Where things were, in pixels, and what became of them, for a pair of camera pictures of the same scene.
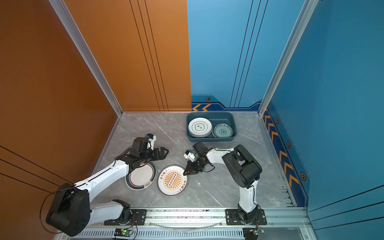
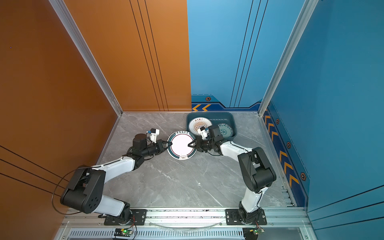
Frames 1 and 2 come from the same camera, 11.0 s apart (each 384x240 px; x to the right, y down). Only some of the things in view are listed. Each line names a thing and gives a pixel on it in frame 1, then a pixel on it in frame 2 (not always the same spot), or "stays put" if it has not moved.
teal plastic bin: (216, 118) stays put
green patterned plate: (222, 130) stays put
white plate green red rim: (142, 177) to (179, 149)
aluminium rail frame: (281, 223) stays put
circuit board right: (251, 233) stays put
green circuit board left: (123, 232) stays put
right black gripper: (189, 167) to (199, 144)
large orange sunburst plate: (171, 180) to (197, 123)
